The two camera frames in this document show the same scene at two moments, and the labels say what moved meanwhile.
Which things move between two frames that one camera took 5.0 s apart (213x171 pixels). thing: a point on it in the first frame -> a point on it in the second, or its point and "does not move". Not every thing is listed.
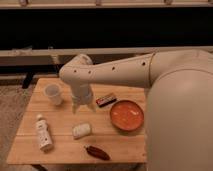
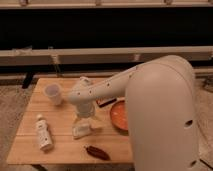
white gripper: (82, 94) -> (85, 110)
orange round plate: (126, 115) does not move
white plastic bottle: (44, 136) does not move
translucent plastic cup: (52, 91) does not move
